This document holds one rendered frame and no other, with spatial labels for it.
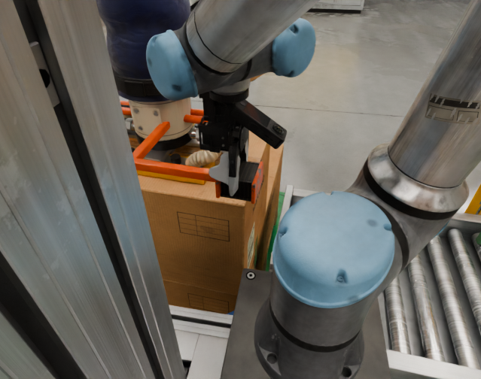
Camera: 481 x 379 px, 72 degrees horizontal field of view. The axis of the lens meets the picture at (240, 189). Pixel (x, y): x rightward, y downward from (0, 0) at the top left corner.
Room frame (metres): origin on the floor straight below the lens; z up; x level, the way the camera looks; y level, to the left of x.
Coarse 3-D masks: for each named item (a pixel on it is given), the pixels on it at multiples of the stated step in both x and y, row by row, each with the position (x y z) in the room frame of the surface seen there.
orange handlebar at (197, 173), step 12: (192, 108) 0.89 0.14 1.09; (192, 120) 0.84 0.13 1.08; (156, 132) 0.75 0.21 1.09; (144, 144) 0.69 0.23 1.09; (144, 156) 0.67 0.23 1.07; (144, 168) 0.61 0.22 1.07; (156, 168) 0.60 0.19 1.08; (168, 168) 0.60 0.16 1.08; (180, 168) 0.59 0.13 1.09; (192, 168) 0.59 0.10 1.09; (204, 168) 0.59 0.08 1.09
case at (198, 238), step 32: (256, 160) 0.84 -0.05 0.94; (160, 192) 0.69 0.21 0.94; (192, 192) 0.69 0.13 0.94; (160, 224) 0.69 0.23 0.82; (192, 224) 0.67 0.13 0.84; (224, 224) 0.64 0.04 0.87; (256, 224) 0.81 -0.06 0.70; (160, 256) 0.70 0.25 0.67; (192, 256) 0.67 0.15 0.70; (224, 256) 0.65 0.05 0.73; (224, 288) 0.65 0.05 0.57
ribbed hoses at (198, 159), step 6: (204, 150) 0.76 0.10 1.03; (192, 156) 0.76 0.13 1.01; (198, 156) 0.75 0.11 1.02; (204, 156) 0.75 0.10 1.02; (210, 156) 0.75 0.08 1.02; (216, 156) 0.76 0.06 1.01; (186, 162) 0.77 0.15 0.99; (192, 162) 0.75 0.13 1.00; (198, 162) 0.74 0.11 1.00; (204, 162) 0.74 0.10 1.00; (210, 162) 0.75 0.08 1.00
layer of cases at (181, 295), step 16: (272, 160) 1.44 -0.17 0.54; (272, 176) 1.30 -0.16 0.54; (272, 192) 1.24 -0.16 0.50; (272, 208) 1.30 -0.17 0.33; (256, 256) 0.84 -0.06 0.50; (176, 288) 0.69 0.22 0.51; (192, 288) 0.68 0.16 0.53; (176, 304) 0.69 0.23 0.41; (192, 304) 0.68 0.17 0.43; (208, 304) 0.66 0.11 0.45; (224, 304) 0.65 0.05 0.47
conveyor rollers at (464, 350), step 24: (432, 240) 0.88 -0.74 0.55; (456, 240) 0.88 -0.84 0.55; (408, 264) 0.78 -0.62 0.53; (432, 264) 0.78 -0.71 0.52; (480, 288) 0.66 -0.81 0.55; (432, 312) 0.57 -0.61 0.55; (456, 312) 0.57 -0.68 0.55; (480, 312) 0.58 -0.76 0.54; (408, 336) 0.50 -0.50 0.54; (432, 336) 0.49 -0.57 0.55; (456, 336) 0.50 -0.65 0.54
